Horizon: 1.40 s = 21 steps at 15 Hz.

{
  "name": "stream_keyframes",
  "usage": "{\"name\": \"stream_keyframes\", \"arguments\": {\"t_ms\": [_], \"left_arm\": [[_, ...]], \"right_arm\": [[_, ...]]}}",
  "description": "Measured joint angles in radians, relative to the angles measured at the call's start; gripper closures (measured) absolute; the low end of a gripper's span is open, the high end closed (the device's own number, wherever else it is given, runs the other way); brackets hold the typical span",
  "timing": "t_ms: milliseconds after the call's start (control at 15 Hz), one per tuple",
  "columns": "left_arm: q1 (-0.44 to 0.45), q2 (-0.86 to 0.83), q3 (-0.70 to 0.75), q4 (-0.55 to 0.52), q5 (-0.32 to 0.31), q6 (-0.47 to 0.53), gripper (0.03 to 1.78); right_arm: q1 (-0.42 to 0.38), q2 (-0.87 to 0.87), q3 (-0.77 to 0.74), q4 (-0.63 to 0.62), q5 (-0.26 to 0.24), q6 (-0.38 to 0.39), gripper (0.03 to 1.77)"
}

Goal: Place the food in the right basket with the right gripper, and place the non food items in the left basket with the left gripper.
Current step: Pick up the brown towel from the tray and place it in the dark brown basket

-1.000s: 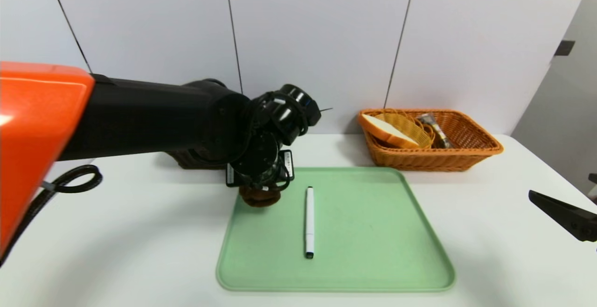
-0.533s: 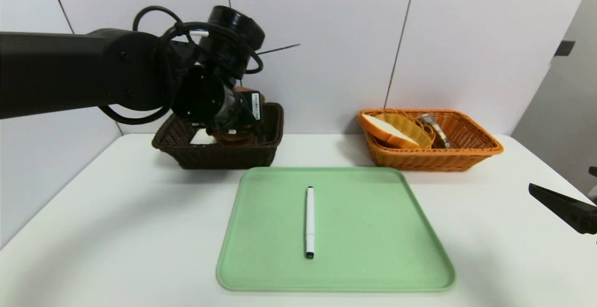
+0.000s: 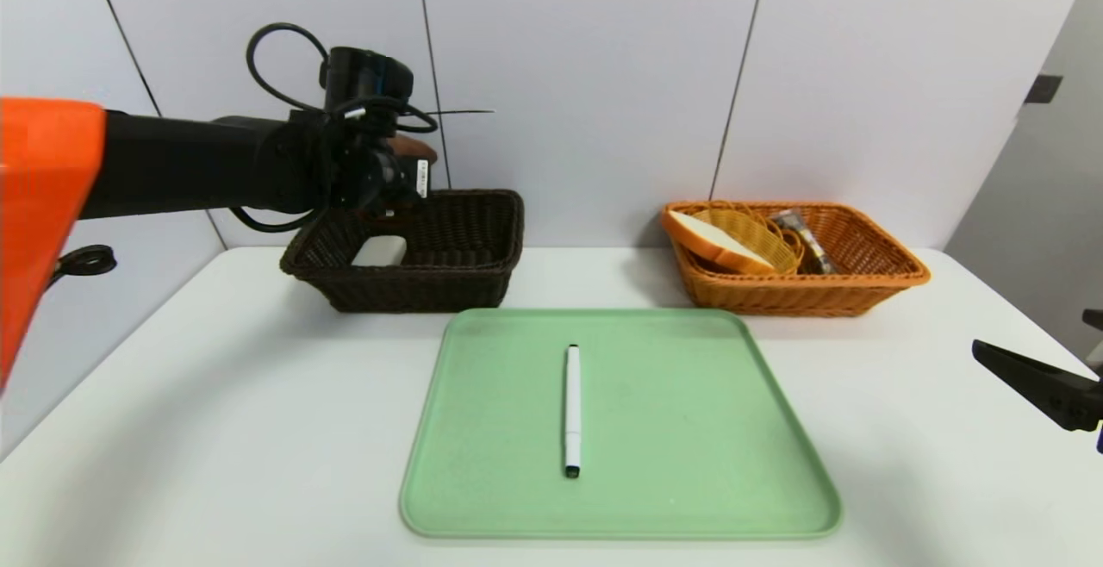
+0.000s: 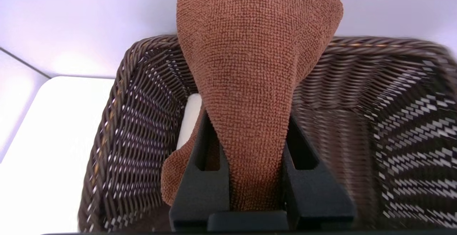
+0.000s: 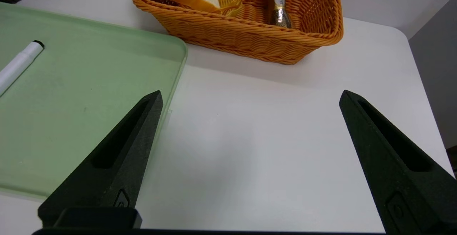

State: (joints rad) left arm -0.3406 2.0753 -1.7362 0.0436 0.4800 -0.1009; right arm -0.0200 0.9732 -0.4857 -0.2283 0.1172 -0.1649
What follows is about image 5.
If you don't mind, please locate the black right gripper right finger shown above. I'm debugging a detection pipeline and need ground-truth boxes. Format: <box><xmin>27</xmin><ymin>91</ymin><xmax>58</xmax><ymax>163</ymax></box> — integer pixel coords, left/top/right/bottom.
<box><xmin>339</xmin><ymin>90</ymin><xmax>457</xmax><ymax>235</ymax></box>

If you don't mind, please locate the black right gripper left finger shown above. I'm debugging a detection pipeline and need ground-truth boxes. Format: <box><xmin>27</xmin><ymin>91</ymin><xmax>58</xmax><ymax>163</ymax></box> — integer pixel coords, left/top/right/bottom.
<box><xmin>37</xmin><ymin>91</ymin><xmax>164</xmax><ymax>225</ymax></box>

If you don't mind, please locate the clear candy packet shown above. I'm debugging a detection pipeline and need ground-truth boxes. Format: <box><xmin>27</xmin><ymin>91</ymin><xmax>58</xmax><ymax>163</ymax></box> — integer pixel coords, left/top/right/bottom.
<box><xmin>264</xmin><ymin>0</ymin><xmax>294</xmax><ymax>28</ymax></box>

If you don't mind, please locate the orange wicker basket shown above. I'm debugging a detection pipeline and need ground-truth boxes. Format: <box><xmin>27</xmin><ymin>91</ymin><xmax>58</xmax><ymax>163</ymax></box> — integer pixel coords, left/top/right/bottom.
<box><xmin>131</xmin><ymin>0</ymin><xmax>344</xmax><ymax>65</ymax></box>

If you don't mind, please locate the green plastic tray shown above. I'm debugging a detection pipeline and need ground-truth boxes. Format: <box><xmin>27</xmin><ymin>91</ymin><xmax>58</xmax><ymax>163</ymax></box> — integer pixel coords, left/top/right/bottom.
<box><xmin>0</xmin><ymin>2</ymin><xmax>189</xmax><ymax>198</ymax></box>

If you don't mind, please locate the white marker pen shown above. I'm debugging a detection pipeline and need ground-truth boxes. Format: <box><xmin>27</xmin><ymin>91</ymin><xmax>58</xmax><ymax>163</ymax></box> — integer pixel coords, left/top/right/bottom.
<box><xmin>0</xmin><ymin>40</ymin><xmax>45</xmax><ymax>98</ymax></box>

